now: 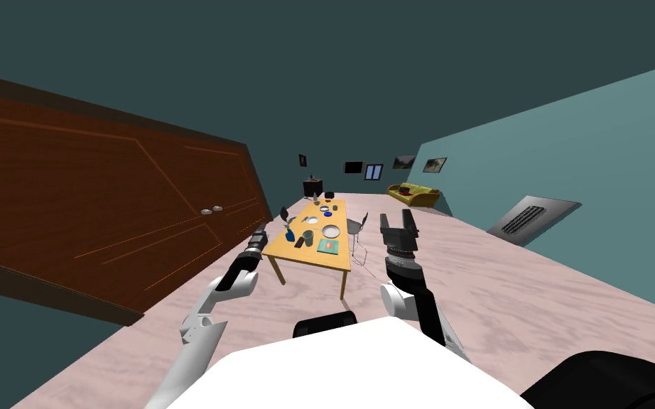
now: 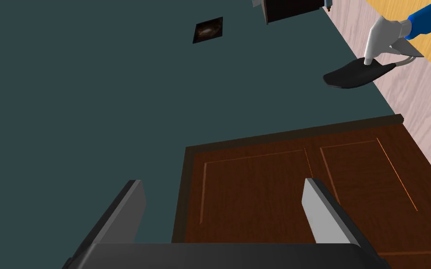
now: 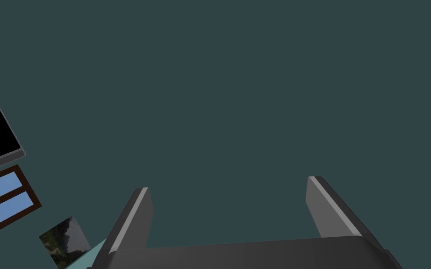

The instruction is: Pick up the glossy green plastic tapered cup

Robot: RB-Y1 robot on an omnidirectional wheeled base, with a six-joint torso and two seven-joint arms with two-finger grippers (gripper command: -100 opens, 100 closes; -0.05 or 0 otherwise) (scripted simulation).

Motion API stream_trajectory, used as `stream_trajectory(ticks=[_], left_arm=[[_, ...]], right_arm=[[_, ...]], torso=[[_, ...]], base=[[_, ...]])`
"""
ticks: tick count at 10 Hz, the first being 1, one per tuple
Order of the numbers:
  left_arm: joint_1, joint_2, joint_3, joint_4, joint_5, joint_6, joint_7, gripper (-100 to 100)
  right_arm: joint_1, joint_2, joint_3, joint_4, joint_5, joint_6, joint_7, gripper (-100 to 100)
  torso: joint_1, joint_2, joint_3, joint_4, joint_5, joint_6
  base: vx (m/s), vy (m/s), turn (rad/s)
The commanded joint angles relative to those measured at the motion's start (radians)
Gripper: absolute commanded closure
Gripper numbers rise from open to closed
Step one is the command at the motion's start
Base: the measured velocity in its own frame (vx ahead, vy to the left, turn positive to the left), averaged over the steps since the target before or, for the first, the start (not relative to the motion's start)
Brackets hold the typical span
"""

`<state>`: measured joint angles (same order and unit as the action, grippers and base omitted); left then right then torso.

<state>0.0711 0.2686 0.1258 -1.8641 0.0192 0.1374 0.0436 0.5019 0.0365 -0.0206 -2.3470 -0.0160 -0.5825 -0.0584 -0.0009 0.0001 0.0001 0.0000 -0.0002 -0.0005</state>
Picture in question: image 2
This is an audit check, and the brown wooden door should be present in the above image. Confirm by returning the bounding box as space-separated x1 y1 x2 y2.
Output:
171 114 431 269

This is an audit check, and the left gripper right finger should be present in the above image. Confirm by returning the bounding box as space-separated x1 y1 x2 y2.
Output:
301 177 364 247

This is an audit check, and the dark framed wall picture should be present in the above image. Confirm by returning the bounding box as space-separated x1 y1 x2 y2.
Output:
192 16 224 45

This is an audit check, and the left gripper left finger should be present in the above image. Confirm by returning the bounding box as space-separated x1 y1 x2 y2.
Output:
82 179 147 245

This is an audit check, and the black cabinet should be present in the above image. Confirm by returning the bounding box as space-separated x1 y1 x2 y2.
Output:
260 0 333 25

